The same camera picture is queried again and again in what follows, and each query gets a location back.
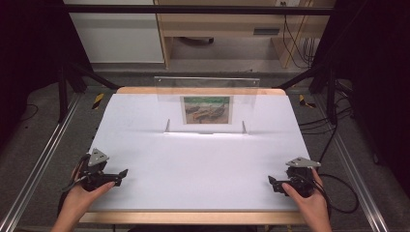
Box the white cabinet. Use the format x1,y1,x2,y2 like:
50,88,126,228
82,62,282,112
63,0,165,65

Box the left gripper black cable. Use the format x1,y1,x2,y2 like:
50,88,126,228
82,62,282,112
57,154,92,216

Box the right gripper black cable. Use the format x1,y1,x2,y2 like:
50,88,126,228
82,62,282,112
311,178,333,220

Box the bundle of black floor cables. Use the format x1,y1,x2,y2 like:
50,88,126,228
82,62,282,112
299,80,355,136

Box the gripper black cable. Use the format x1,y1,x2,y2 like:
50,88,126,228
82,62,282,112
311,178,333,220
57,154,92,216

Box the person's right hand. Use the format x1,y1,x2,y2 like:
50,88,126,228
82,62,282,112
281,168,333,224

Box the thin black floor cable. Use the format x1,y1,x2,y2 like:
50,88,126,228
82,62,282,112
19,102,40,124

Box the looped black floor cable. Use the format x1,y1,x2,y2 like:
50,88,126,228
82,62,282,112
317,124,360,215

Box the clear acrylic photo frame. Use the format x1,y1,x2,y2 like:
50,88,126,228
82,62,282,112
154,75,261,136

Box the black curtain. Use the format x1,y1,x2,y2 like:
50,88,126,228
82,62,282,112
313,0,410,197
0,0,95,149

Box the hanging black desk cables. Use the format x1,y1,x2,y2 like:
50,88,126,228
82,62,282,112
280,1,319,70

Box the person's left hand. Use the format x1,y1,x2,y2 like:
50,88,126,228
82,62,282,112
58,159,116,221

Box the light wooden desk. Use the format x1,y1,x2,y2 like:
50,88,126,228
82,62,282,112
154,0,337,70

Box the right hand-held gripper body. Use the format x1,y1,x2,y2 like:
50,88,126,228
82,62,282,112
284,157,322,198

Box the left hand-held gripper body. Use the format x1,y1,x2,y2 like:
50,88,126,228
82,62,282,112
78,148,112,192

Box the painted picture card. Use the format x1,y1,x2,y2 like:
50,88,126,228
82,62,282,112
180,95,234,126

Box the white table cover sheet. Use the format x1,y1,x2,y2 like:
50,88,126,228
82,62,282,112
87,93,312,213

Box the black metal stand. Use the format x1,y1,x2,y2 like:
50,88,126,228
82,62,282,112
276,62,340,126
57,60,121,124

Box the black horizontal frame bar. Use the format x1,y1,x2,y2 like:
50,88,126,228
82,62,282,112
62,4,337,16

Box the aluminium floor rail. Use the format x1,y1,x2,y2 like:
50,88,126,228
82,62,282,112
0,93,82,232
312,95,391,232

